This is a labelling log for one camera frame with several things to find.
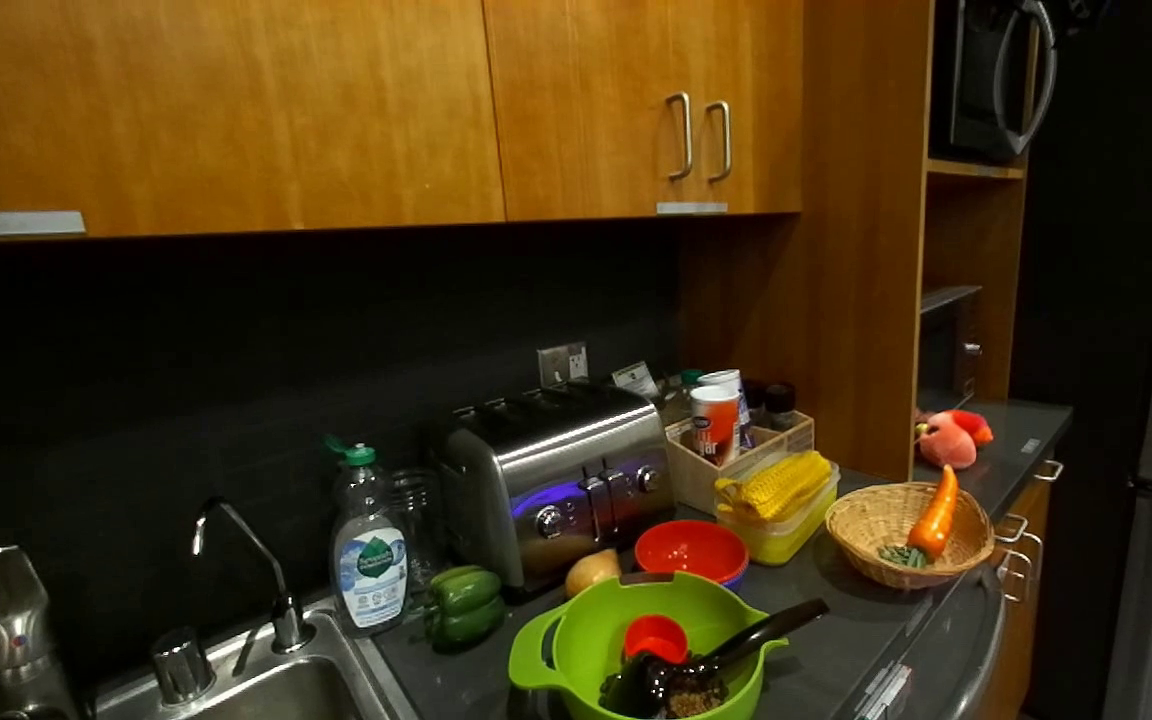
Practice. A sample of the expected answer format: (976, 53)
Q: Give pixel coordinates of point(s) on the left cabinet door handle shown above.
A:
(685, 134)

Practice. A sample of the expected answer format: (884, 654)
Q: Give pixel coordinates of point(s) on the woven wicker basket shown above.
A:
(873, 536)

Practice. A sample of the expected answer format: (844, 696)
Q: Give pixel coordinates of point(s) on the silver four-slot toaster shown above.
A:
(541, 477)

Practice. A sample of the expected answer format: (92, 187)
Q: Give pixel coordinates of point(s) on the black ladle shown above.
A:
(655, 690)

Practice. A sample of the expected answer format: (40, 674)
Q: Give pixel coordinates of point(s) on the clear dish soap bottle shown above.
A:
(369, 548)

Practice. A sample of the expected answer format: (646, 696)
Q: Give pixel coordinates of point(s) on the red plastic bowl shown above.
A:
(688, 547)

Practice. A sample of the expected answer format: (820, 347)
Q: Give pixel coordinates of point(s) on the green bell pepper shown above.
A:
(463, 606)

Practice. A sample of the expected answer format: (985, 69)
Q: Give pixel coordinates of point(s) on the red small cup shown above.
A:
(656, 639)

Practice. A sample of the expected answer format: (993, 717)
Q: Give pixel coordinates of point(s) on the yellow cloth on container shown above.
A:
(776, 508)

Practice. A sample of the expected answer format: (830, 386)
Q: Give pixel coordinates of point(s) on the pink and red plush toy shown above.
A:
(954, 438)

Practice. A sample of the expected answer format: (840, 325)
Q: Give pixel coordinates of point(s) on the wall power outlet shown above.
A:
(562, 364)

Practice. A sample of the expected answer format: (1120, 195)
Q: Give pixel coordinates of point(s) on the clear glass jar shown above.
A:
(418, 515)

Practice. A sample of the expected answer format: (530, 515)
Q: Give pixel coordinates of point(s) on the yellow onion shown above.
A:
(589, 571)

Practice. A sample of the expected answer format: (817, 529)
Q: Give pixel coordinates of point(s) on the white cup with red label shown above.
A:
(718, 419)

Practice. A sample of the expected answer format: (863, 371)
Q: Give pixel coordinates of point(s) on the right cabinet door handle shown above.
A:
(721, 142)

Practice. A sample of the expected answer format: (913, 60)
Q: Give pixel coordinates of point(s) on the green mixing bowl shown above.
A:
(579, 644)

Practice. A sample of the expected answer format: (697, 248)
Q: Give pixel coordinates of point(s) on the chrome sink faucet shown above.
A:
(268, 574)

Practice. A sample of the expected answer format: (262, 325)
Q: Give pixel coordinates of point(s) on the cabinet door handle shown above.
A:
(685, 134)
(721, 142)

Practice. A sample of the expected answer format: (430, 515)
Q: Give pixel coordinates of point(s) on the drawer handle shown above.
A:
(1019, 529)

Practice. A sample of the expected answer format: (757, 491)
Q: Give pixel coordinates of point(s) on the stainless steel sink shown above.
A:
(335, 674)

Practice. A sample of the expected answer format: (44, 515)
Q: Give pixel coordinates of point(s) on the wooden condiment box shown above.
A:
(695, 477)

